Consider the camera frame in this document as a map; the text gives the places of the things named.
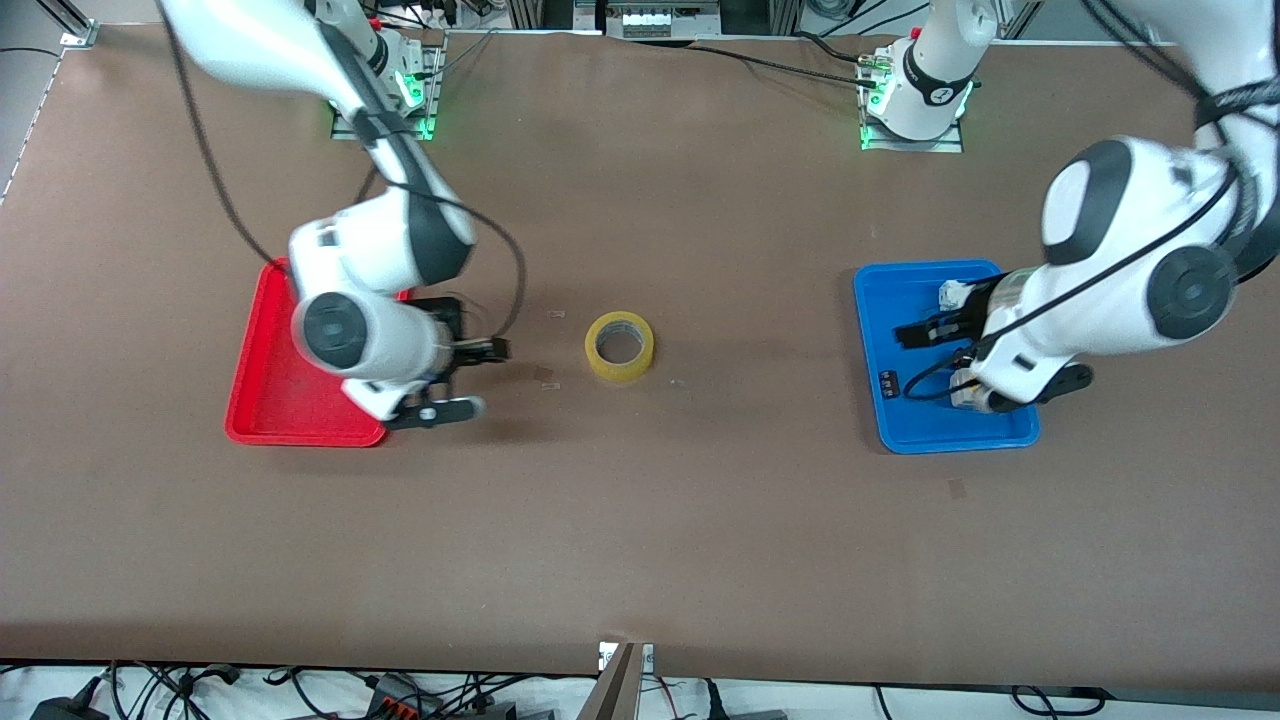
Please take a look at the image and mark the yellow tape roll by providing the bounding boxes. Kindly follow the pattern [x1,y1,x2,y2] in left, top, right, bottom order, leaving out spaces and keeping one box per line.
[584,310,657,384]

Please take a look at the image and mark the blue plastic tray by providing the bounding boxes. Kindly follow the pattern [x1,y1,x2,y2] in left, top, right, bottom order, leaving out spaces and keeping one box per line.
[853,259,1042,455]

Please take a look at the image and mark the red plastic tray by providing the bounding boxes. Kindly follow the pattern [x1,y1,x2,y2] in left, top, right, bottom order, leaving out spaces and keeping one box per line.
[224,257,412,448]

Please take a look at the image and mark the orange black connector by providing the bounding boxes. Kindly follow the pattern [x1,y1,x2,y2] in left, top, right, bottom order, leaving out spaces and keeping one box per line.
[365,675,443,717]

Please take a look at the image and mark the black power adapter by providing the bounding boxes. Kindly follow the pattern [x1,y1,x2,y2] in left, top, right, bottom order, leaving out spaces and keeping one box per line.
[30,678,109,720]

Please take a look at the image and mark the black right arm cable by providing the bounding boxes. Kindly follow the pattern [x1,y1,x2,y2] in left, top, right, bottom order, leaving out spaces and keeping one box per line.
[160,0,529,341]

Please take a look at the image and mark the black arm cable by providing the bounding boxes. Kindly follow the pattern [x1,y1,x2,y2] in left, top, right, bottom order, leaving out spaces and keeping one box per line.
[160,0,529,341]
[904,0,1280,402]

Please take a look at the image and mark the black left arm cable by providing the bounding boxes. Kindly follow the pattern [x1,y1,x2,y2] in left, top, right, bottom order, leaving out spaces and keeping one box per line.
[904,0,1280,402]

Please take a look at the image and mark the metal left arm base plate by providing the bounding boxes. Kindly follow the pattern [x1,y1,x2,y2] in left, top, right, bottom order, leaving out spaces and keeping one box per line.
[860,118,965,154]

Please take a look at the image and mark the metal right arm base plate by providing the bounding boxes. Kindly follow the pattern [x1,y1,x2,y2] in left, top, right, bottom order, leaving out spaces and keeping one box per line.
[331,30,442,141]

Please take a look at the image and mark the black cable on table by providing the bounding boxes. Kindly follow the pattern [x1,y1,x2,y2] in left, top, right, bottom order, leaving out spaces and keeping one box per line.
[690,30,883,91]

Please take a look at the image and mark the aluminium frame rack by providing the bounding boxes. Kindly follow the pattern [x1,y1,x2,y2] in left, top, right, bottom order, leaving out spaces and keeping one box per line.
[505,0,806,41]

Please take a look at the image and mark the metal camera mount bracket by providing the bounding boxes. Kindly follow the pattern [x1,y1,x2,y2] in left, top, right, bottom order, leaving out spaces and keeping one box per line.
[578,640,656,720]

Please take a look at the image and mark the black looped floor cable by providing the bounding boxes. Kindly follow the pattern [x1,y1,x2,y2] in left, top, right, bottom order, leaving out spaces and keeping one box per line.
[1010,684,1108,717]

